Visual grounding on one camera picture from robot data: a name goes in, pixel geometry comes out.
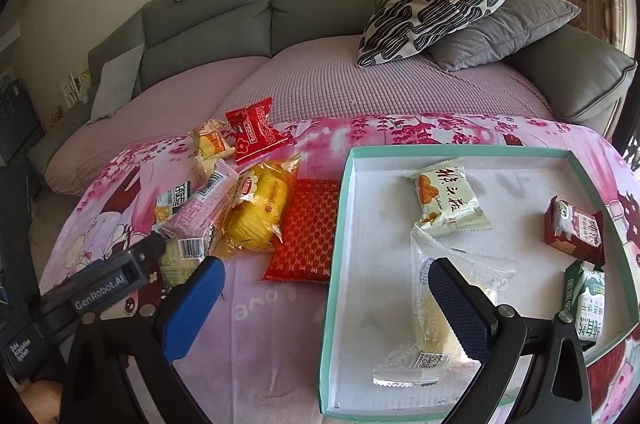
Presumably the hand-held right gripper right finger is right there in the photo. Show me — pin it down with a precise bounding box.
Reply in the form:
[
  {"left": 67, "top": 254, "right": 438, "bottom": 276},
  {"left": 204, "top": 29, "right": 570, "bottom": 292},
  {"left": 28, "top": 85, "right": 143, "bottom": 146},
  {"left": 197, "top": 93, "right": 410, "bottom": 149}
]
[{"left": 427, "top": 256, "right": 593, "bottom": 424}]

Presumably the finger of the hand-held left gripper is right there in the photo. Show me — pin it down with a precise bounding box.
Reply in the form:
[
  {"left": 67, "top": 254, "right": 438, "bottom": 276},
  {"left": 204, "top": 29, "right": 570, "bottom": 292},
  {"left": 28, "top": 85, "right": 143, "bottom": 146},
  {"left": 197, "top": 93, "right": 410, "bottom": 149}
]
[{"left": 131, "top": 231, "right": 170, "bottom": 277}]

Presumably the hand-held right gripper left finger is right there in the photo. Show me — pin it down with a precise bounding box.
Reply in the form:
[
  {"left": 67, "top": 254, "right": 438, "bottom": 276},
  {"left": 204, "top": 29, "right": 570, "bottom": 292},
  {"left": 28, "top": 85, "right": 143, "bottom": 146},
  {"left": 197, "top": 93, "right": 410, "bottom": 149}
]
[{"left": 60, "top": 255, "right": 227, "bottom": 424}]

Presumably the clear cake packet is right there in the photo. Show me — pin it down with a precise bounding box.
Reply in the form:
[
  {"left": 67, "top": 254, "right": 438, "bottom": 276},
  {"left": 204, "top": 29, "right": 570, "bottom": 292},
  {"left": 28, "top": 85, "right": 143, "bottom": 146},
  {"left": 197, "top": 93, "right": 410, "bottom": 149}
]
[{"left": 372, "top": 224, "right": 521, "bottom": 387}]

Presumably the pink wafer packet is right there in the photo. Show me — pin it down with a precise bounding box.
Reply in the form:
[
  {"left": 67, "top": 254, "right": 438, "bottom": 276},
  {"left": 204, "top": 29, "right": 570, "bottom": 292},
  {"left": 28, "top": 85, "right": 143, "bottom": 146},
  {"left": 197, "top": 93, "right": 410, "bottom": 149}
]
[{"left": 159, "top": 159, "right": 240, "bottom": 239}]

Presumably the yellow orange cake packet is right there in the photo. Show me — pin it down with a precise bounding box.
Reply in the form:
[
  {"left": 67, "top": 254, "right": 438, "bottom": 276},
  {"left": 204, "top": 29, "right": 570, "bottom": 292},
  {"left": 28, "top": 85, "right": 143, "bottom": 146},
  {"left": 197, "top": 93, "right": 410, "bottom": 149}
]
[{"left": 192, "top": 119, "right": 238, "bottom": 161}]

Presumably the red snack packet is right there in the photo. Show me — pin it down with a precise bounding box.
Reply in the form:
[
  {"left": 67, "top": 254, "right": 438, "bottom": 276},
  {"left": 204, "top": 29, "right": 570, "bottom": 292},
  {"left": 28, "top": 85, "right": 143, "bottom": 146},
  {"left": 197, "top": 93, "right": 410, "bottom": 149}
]
[{"left": 225, "top": 98, "right": 295, "bottom": 166}]

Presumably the pale green barcode packet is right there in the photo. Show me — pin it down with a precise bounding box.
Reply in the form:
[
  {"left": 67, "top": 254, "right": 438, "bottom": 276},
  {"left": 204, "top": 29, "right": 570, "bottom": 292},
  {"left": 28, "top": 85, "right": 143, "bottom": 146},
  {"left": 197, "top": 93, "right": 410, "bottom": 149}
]
[{"left": 159, "top": 229, "right": 221, "bottom": 287}]

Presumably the white green dark-label packet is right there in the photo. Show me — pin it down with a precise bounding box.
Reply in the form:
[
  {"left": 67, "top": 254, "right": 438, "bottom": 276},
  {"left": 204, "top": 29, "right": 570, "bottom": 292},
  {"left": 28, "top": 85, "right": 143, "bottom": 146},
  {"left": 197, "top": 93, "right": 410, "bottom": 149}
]
[{"left": 154, "top": 181, "right": 193, "bottom": 227}]

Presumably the pink floral printed blanket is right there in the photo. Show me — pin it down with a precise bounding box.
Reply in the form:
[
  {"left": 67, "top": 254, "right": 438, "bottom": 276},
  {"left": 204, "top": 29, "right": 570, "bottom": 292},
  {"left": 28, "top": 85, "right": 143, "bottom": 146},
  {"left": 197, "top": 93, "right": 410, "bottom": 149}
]
[{"left": 39, "top": 113, "right": 640, "bottom": 424}]

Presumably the cream cookie packet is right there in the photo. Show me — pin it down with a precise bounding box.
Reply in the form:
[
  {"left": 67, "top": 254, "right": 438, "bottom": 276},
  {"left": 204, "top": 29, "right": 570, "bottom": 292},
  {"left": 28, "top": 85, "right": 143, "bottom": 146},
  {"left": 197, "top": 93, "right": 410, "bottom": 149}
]
[{"left": 404, "top": 158, "right": 491, "bottom": 238}]

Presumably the large yellow cake packet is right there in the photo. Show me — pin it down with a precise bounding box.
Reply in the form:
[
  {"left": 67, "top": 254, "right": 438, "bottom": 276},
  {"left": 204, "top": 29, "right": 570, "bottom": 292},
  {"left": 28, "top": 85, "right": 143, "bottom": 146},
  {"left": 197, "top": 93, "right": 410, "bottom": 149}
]
[{"left": 220, "top": 155, "right": 302, "bottom": 257}]

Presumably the green white small carton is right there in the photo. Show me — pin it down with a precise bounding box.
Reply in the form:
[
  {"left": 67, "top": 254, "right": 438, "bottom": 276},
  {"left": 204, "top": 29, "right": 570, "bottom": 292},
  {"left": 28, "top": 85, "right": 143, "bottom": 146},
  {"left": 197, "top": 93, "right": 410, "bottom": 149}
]
[{"left": 564, "top": 260, "right": 607, "bottom": 345}]

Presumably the red patterned flat packet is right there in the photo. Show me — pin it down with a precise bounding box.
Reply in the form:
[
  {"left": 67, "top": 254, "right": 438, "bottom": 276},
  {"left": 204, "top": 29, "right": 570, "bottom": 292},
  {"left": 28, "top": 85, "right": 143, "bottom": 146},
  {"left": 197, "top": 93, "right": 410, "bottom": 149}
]
[{"left": 261, "top": 179, "right": 342, "bottom": 285}]

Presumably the brown red small carton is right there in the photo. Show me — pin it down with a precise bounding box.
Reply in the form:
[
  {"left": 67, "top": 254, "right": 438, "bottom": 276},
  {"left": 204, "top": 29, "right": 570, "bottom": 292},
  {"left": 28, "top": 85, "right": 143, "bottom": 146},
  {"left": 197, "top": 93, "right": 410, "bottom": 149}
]
[{"left": 544, "top": 196, "right": 606, "bottom": 265}]

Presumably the light grey small cushion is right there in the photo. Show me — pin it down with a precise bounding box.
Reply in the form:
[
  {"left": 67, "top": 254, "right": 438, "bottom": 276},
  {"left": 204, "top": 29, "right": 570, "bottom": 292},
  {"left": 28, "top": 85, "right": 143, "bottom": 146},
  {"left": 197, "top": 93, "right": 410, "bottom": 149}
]
[{"left": 90, "top": 44, "right": 146, "bottom": 125}]

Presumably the white side rack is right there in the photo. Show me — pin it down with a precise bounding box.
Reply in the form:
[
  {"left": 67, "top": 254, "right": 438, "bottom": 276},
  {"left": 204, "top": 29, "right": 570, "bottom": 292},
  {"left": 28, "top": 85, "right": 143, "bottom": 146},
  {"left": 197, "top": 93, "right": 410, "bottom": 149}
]
[{"left": 60, "top": 71, "right": 93, "bottom": 107}]

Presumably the dark cabinet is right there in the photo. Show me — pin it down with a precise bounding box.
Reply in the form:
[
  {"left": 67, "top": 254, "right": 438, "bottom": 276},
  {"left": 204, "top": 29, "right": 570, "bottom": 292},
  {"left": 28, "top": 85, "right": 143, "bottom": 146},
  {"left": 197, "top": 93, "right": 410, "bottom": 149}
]
[{"left": 0, "top": 76, "right": 46, "bottom": 165}]

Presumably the pink waffle sofa cover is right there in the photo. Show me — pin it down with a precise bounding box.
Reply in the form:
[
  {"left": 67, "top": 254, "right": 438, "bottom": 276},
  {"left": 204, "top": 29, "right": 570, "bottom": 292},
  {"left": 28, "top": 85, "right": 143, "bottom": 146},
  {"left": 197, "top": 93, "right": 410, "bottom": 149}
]
[{"left": 44, "top": 28, "right": 561, "bottom": 197}]

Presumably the grey pillow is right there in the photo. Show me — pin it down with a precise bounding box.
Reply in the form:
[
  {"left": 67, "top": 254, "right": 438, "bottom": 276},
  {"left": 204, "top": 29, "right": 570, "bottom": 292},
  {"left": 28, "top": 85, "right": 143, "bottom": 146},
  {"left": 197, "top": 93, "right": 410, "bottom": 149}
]
[{"left": 427, "top": 0, "right": 582, "bottom": 72}]

